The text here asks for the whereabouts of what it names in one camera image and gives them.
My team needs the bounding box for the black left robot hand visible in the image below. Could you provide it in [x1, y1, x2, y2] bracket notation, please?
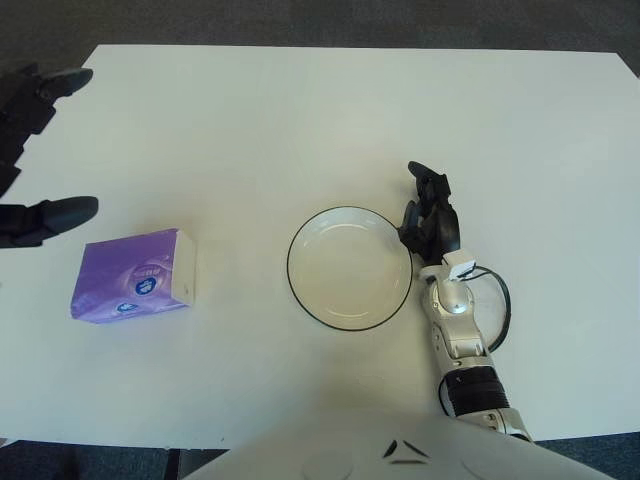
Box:
[0, 62, 100, 250]

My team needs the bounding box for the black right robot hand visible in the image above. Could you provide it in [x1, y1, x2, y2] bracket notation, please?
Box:
[398, 160, 462, 266]

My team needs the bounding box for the purple tissue paper pack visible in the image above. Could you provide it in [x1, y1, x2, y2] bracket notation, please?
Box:
[67, 227, 198, 325]

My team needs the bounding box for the white plate with black rim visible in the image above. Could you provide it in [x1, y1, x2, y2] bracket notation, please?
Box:
[286, 205, 415, 331]

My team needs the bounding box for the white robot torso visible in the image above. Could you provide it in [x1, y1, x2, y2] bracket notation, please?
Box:
[182, 399, 640, 480]

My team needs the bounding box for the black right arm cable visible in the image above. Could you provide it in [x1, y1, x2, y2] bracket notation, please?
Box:
[469, 267, 512, 351]

